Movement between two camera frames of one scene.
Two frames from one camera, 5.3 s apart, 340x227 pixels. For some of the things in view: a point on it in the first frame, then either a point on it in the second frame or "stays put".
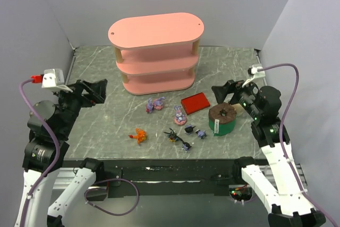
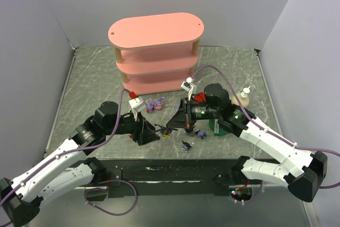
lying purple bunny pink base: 158,103 stays put
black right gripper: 232,92 -> 187,115
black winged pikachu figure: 172,136 -> 165,132
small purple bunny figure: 149,106 stays put
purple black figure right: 201,134 stays put
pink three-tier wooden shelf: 156,54 stays put
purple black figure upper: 188,128 stays put
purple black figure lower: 186,146 stays put
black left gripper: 84,92 -> 138,130
